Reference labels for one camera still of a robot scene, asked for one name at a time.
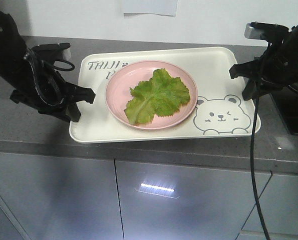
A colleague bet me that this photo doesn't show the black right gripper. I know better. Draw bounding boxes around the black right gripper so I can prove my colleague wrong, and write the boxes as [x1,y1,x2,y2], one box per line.
[229,39,298,101]

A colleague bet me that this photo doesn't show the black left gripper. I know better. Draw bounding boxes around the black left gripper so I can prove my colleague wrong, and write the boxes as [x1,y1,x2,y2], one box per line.
[10,49,96,123]

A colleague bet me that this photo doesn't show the pink round plate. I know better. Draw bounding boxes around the pink round plate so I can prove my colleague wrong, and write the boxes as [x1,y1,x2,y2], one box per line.
[106,60,198,131]

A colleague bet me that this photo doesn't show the cream bear print tray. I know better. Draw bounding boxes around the cream bear print tray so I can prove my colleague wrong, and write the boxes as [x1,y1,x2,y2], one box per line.
[69,47,261,144]

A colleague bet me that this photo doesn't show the green lettuce leaves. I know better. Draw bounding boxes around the green lettuce leaves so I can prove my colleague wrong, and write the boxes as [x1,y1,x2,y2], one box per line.
[124,68,191,125]

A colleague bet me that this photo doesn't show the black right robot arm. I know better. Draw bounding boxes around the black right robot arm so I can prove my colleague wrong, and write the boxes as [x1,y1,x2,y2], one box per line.
[229,21,298,101]

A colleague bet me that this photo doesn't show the black induction cooktop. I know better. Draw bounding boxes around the black induction cooktop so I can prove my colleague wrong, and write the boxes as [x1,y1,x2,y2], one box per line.
[270,88,298,136]

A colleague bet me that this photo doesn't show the grey left cabinet door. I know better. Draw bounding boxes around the grey left cabinet door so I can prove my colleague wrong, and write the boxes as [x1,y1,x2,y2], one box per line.
[0,152,123,240]

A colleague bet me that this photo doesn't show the grey cabinet door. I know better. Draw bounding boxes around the grey cabinet door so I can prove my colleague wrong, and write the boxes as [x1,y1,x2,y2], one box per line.
[0,152,123,240]
[236,174,298,240]
[114,159,272,240]

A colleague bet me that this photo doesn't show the grey right cabinet door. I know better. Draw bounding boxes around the grey right cabinet door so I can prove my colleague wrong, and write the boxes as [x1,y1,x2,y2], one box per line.
[236,174,298,240]

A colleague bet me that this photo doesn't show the grey middle cabinet door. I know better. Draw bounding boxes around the grey middle cabinet door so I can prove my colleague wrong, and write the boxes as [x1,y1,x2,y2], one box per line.
[114,159,272,240]

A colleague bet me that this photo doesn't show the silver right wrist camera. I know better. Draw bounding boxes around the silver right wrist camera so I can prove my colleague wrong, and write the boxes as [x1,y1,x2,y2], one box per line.
[244,21,289,42]

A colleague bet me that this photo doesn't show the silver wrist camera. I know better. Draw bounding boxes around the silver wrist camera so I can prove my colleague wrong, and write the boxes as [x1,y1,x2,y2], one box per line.
[32,42,72,61]
[244,21,289,42]

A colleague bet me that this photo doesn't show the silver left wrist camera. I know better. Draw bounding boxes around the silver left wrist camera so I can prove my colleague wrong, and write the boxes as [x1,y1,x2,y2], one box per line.
[32,42,72,61]

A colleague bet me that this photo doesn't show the white paper on wall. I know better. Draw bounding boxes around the white paper on wall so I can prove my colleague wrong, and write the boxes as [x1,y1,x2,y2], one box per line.
[122,0,178,17]

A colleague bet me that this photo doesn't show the black hanging cable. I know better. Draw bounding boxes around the black hanging cable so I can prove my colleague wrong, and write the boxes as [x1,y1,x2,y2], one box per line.
[250,98,272,240]

